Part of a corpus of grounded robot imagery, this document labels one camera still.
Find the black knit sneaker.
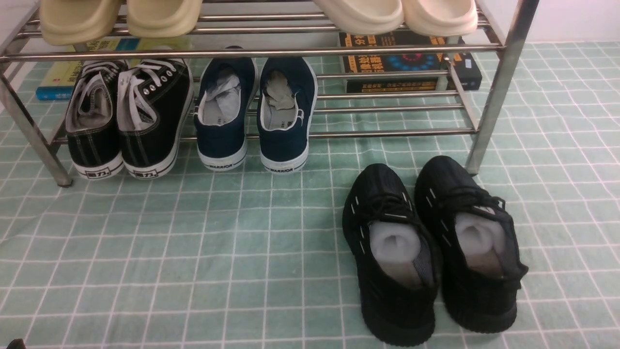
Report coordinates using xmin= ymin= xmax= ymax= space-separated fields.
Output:
xmin=414 ymin=156 xmax=528 ymax=333
xmin=341 ymin=163 xmax=441 ymax=347

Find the silver metal shoe rack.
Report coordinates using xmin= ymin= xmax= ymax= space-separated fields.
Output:
xmin=1 ymin=0 xmax=539 ymax=188

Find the right navy canvas shoe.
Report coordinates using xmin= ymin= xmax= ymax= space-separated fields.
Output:
xmin=257 ymin=57 xmax=318 ymax=175

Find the navy canvas shoe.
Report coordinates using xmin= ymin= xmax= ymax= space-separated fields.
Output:
xmin=257 ymin=57 xmax=318 ymax=175
xmin=193 ymin=57 xmax=259 ymax=172

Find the green checkered floor mat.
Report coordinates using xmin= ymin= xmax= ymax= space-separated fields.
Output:
xmin=0 ymin=42 xmax=620 ymax=349

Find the left navy canvas shoe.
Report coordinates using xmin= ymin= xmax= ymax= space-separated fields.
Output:
xmin=193 ymin=57 xmax=259 ymax=172

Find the left cream slipper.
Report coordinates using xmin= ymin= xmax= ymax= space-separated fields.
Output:
xmin=314 ymin=0 xmax=404 ymax=35

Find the cream slipper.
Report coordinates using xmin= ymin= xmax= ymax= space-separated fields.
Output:
xmin=401 ymin=0 xmax=479 ymax=37
xmin=314 ymin=0 xmax=404 ymax=35

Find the right black canvas sneaker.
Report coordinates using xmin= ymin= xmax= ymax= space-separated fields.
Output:
xmin=117 ymin=58 xmax=194 ymax=179

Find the black canvas sneaker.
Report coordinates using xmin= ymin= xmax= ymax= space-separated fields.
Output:
xmin=65 ymin=60 xmax=129 ymax=180
xmin=117 ymin=58 xmax=194 ymax=179

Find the black orange book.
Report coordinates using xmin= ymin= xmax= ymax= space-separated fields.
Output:
xmin=339 ymin=31 xmax=482 ymax=93

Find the right cream slipper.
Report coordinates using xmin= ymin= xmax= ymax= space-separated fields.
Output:
xmin=401 ymin=0 xmax=479 ymax=37

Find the left black canvas sneaker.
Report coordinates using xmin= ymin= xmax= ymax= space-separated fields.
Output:
xmin=65 ymin=60 xmax=129 ymax=180

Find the right olive yellow slipper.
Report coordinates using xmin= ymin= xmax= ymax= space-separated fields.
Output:
xmin=126 ymin=0 xmax=203 ymax=38

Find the olive yellow slipper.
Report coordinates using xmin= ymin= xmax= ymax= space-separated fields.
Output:
xmin=126 ymin=0 xmax=203 ymax=38
xmin=38 ymin=0 xmax=123 ymax=46

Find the yellow blue book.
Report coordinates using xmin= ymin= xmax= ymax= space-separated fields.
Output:
xmin=35 ymin=37 xmax=193 ymax=101

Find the left olive yellow slipper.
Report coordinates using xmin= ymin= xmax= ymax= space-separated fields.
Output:
xmin=38 ymin=0 xmax=123 ymax=46

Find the black object at corner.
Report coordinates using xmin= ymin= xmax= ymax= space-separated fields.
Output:
xmin=6 ymin=338 xmax=26 ymax=349

